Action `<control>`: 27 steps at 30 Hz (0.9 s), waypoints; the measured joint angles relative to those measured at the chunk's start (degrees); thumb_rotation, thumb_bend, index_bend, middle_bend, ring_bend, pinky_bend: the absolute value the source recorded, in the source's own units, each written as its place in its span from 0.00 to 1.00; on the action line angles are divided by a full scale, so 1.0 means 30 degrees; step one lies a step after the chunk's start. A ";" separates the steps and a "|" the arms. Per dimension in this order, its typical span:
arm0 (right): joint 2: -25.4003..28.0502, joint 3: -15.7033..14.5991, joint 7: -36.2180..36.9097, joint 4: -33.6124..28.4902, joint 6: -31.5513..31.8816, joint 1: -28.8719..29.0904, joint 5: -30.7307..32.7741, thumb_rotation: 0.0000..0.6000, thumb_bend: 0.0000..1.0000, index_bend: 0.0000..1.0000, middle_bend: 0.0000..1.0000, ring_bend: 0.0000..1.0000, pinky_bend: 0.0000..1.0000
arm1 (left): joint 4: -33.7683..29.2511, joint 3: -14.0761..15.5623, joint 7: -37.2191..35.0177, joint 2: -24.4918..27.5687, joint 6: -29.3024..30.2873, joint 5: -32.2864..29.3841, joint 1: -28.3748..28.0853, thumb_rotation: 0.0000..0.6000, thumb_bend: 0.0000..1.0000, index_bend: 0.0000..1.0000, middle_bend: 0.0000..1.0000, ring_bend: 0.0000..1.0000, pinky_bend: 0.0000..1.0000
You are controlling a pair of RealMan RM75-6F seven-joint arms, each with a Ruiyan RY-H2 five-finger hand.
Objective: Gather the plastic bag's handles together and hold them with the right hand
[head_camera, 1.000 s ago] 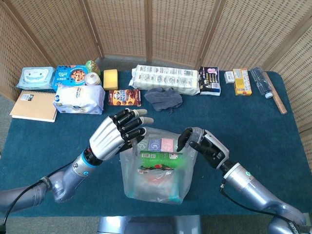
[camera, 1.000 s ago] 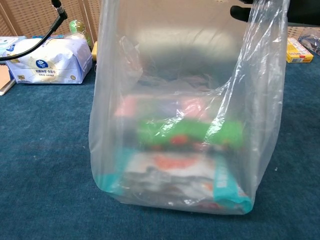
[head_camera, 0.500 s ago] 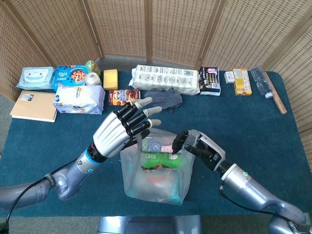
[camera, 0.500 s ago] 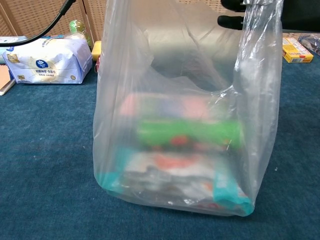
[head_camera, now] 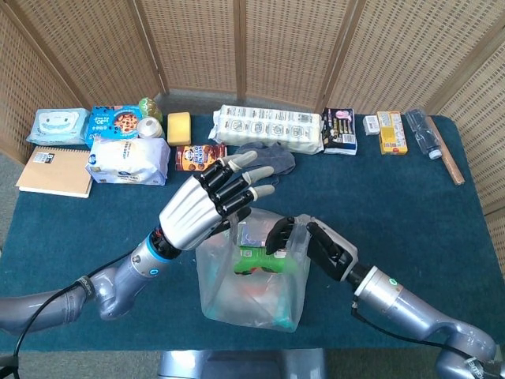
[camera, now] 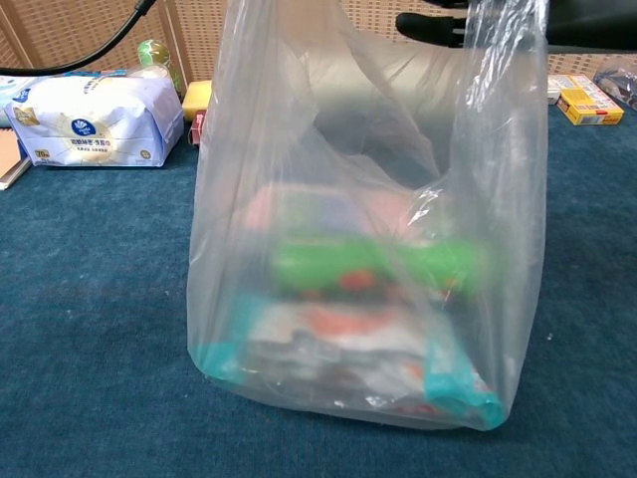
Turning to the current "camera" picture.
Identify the green snack package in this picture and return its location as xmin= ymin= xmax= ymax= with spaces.
xmin=270 ymin=237 xmax=488 ymax=301

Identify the light blue wet wipes pack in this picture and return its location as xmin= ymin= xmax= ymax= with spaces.
xmin=0 ymin=74 xmax=32 ymax=126

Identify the brown spiral notebook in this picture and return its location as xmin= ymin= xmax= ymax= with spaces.
xmin=0 ymin=127 xmax=33 ymax=191

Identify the wooden rattan folding screen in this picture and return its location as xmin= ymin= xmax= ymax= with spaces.
xmin=0 ymin=0 xmax=637 ymax=99

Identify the yellow box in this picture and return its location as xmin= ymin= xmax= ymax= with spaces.
xmin=546 ymin=74 xmax=625 ymax=126

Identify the white blue tissue pack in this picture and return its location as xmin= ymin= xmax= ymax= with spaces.
xmin=4 ymin=74 xmax=186 ymax=169

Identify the brown chocolate cookie box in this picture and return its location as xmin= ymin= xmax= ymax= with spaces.
xmin=188 ymin=110 xmax=208 ymax=147

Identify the green bottle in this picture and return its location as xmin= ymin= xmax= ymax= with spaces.
xmin=137 ymin=39 xmax=183 ymax=94

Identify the teal table carpet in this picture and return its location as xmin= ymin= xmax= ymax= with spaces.
xmin=0 ymin=92 xmax=637 ymax=478

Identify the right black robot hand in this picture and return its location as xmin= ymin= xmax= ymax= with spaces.
xmin=395 ymin=0 xmax=637 ymax=54

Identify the clear plastic bag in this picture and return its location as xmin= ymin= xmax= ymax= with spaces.
xmin=188 ymin=0 xmax=549 ymax=432

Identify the teal edged white package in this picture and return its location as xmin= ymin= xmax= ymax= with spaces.
xmin=197 ymin=292 xmax=505 ymax=430

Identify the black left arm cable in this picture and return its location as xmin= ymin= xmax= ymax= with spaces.
xmin=0 ymin=0 xmax=156 ymax=77

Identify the yellow sponge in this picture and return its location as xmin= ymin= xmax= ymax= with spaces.
xmin=181 ymin=79 xmax=214 ymax=123

